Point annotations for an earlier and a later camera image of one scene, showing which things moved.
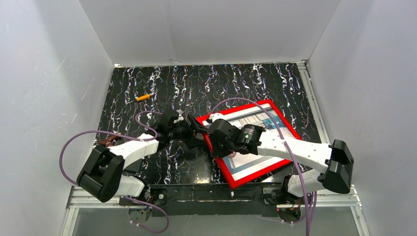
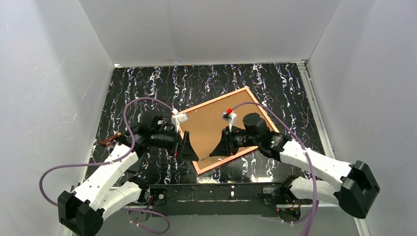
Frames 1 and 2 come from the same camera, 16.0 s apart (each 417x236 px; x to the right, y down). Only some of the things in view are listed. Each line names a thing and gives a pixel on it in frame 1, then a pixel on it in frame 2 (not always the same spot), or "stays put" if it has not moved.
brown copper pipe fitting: (107, 141) stays put
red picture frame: (242, 168) -> (206, 128)
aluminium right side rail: (313, 102) stays put
